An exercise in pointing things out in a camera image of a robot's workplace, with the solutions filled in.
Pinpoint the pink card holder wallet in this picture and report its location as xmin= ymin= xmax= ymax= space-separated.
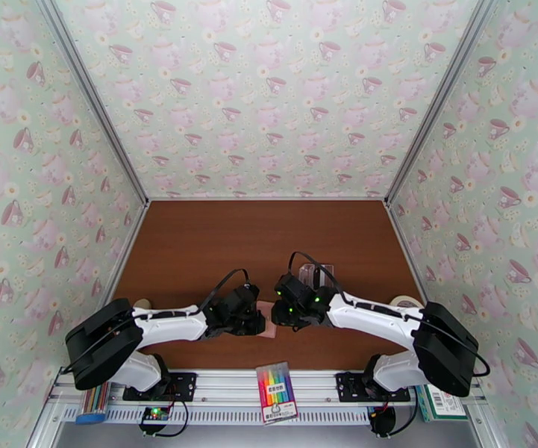
xmin=255 ymin=300 xmax=280 ymax=341

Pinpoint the clear acrylic card box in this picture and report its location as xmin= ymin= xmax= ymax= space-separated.
xmin=298 ymin=262 xmax=337 ymax=290

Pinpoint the pack of coloured highlighters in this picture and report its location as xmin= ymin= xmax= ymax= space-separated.
xmin=255 ymin=361 xmax=299 ymax=426

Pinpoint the white masking tape roll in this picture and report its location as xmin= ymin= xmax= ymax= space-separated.
xmin=390 ymin=294 xmax=426 ymax=311

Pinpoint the small circuit board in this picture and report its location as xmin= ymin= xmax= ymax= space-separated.
xmin=141 ymin=406 xmax=169 ymax=424

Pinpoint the clear case of coloured pencils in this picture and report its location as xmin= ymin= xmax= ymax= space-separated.
xmin=78 ymin=383 xmax=111 ymax=426

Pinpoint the green white cardboard box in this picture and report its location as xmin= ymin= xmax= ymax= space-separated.
xmin=416 ymin=383 xmax=469 ymax=423

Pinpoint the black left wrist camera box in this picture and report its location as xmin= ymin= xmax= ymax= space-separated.
xmin=222 ymin=283 xmax=258 ymax=314

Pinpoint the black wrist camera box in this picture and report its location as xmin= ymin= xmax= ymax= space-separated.
xmin=274 ymin=273 xmax=316 ymax=304
xmin=222 ymin=283 xmax=258 ymax=314

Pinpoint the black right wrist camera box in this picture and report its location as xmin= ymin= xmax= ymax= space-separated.
xmin=274 ymin=273 xmax=316 ymax=304

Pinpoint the black left wrist camera cable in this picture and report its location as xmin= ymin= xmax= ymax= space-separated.
xmin=60 ymin=268 xmax=252 ymax=376

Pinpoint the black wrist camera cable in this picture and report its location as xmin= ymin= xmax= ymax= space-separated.
xmin=60 ymin=268 xmax=252 ymax=376
xmin=288 ymin=251 xmax=491 ymax=379

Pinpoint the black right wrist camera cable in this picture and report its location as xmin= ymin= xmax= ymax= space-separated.
xmin=288 ymin=251 xmax=491 ymax=379

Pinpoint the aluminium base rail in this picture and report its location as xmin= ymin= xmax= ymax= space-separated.
xmin=46 ymin=367 xmax=489 ymax=426

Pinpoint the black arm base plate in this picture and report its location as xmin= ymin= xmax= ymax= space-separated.
xmin=122 ymin=372 xmax=198 ymax=402
xmin=335 ymin=372 xmax=412 ymax=403

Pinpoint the white perforated cable tray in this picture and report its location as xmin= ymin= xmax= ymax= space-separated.
xmin=60 ymin=404 xmax=373 ymax=426

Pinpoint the black base cable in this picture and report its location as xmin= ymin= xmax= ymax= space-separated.
xmin=154 ymin=399 xmax=193 ymax=438
xmin=389 ymin=391 xmax=425 ymax=436

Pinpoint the aluminium frame profile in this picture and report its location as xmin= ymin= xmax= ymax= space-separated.
xmin=385 ymin=201 xmax=503 ymax=448
xmin=385 ymin=0 xmax=503 ymax=205
xmin=25 ymin=201 xmax=152 ymax=448
xmin=33 ymin=0 xmax=151 ymax=205
xmin=149 ymin=195 xmax=387 ymax=203

